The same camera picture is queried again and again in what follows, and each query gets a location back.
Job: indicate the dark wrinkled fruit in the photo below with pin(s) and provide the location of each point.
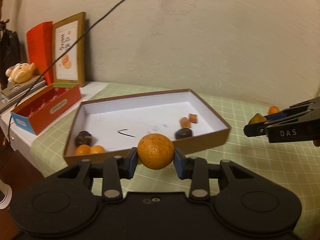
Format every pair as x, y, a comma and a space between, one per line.
83, 138
183, 133

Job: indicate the orange dried fruit piece front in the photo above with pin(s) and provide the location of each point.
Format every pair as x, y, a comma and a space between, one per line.
193, 118

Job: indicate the orange kumquat back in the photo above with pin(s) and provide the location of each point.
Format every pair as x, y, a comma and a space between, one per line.
273, 110

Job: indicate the grey kitchen scale top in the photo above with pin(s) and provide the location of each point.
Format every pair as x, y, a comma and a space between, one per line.
14, 89

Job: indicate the wooden picture frame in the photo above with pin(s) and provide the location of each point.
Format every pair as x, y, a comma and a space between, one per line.
68, 49

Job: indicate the white side cabinet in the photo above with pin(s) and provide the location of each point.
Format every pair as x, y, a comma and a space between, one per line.
20, 139

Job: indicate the red paper bag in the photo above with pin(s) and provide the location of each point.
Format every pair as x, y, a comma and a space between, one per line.
39, 44

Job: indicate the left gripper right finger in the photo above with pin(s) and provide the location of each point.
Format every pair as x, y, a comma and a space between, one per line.
195, 169

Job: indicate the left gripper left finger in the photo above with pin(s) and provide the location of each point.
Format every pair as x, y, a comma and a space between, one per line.
115, 169

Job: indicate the orange dried fruit piece back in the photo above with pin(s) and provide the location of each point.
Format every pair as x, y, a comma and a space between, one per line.
257, 118

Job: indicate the brown white cardboard tray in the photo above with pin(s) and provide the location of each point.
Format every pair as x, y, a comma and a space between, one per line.
118, 123

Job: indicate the plush bear toy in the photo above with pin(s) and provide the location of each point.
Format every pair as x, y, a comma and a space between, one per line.
22, 72

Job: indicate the orange dried fruit piece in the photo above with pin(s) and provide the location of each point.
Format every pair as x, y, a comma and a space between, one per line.
193, 118
257, 118
185, 123

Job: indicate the person right hand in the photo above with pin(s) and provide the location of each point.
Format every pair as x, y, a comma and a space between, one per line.
316, 143

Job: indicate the orange kumquat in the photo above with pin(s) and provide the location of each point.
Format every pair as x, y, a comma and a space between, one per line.
82, 150
273, 110
155, 151
96, 149

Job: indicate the black hanging bag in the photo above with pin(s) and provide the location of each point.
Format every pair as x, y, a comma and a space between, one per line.
10, 54

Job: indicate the red open gift box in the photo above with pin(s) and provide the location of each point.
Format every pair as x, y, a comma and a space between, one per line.
41, 109

